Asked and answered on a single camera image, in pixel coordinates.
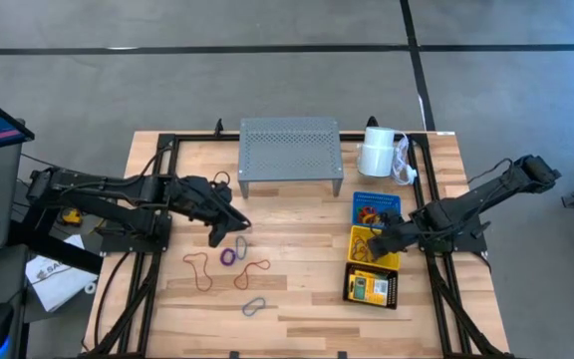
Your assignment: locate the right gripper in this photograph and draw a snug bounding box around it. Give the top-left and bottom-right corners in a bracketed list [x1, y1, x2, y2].
[369, 216, 426, 260]

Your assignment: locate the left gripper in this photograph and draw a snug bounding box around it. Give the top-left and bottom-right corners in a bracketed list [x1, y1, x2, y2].
[171, 177, 252, 249]

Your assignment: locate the red rubber band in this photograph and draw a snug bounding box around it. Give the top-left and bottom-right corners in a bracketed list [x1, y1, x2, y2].
[356, 238, 376, 264]
[182, 251, 214, 293]
[350, 233, 368, 260]
[232, 258, 272, 292]

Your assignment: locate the Crayola crayon box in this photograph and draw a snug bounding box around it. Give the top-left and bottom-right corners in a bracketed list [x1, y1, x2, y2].
[347, 275, 392, 306]

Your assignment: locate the yellow plastic basket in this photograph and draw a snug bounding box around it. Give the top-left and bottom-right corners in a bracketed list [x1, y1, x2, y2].
[347, 224, 402, 271]

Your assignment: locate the blue plastic basket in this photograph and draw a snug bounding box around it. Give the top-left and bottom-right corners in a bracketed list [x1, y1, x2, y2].
[351, 191, 402, 228]

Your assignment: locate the black plastic basket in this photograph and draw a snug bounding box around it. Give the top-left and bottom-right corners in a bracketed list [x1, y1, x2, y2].
[343, 262, 400, 310]

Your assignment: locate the clear plastic bag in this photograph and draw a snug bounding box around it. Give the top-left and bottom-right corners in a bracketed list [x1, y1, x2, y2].
[391, 133, 419, 186]

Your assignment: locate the white cylinder roll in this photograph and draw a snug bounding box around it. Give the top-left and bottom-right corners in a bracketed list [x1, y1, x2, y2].
[356, 126, 398, 179]

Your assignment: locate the grey perforated metal shelf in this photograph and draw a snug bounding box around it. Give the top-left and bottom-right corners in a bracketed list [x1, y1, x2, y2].
[237, 117, 345, 199]

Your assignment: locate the yellow tape measure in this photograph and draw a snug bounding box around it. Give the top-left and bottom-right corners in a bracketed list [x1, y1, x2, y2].
[60, 206, 84, 227]

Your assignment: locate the black metal beam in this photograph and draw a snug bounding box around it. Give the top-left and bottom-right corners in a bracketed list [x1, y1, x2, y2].
[7, 218, 104, 275]

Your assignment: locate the white paper booklet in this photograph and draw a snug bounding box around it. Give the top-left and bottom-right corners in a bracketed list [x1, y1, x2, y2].
[24, 233, 100, 313]

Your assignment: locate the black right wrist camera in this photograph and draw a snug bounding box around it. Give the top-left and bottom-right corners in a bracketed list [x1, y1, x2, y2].
[379, 207, 404, 226]

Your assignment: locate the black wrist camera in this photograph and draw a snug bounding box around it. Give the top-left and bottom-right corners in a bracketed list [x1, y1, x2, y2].
[209, 179, 233, 203]
[379, 207, 404, 226]

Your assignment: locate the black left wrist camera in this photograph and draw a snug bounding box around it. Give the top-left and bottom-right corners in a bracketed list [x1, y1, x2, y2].
[209, 179, 233, 203]

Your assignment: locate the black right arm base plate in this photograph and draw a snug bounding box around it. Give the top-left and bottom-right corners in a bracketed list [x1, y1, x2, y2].
[410, 201, 488, 254]

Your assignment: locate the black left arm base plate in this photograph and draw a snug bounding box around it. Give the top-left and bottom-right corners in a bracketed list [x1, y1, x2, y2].
[100, 218, 172, 254]

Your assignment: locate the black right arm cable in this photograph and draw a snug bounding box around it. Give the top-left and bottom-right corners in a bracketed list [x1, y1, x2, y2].
[467, 158, 515, 186]

